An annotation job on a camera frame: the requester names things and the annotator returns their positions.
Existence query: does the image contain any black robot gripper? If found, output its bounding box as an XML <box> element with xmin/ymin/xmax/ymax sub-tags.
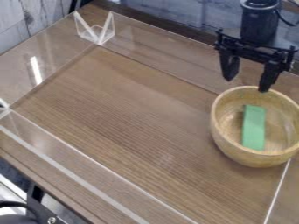
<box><xmin>214</xmin><ymin>8</ymin><xmax>299</xmax><ymax>93</ymax></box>

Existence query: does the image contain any green rectangular block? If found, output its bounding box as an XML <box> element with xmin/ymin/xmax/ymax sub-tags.
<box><xmin>241</xmin><ymin>105</ymin><xmax>266</xmax><ymax>151</ymax></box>

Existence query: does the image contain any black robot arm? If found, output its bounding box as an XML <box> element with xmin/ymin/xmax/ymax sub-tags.
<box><xmin>214</xmin><ymin>0</ymin><xmax>299</xmax><ymax>93</ymax></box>

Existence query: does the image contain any wooden bowl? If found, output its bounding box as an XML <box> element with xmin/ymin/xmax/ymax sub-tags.
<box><xmin>209</xmin><ymin>86</ymin><xmax>299</xmax><ymax>168</ymax></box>

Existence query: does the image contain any black metal table leg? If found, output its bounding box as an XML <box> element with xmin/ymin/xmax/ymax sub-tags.
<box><xmin>24</xmin><ymin>183</ymin><xmax>82</xmax><ymax>224</ymax></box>

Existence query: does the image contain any clear acrylic corner bracket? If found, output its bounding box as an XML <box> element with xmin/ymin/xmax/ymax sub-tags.
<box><xmin>73</xmin><ymin>11</ymin><xmax>114</xmax><ymax>46</ymax></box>

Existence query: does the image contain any black cable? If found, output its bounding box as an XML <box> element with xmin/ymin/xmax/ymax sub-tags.
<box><xmin>0</xmin><ymin>200</ymin><xmax>33</xmax><ymax>224</ymax></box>

